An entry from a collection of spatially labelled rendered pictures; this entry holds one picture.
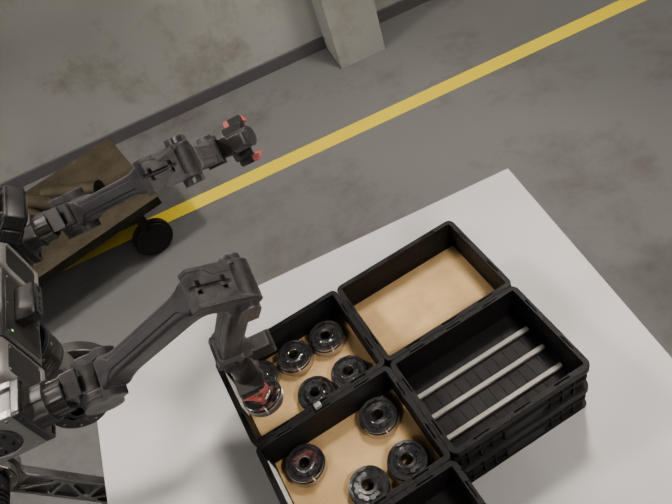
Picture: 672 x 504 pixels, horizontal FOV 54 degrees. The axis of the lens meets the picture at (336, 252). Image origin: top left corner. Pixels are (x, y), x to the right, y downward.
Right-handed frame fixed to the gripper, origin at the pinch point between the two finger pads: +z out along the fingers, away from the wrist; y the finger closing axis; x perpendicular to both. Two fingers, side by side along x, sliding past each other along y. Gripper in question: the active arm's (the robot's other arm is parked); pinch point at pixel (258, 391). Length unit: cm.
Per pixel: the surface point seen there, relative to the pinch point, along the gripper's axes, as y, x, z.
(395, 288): 23, -46, 17
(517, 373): -18, -62, 18
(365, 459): -20.5, -16.8, 18.1
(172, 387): 37, 31, 31
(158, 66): 284, 3, 62
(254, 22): 283, -61, 61
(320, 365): 10.6, -15.9, 17.7
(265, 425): 1.2, 4.4, 18.0
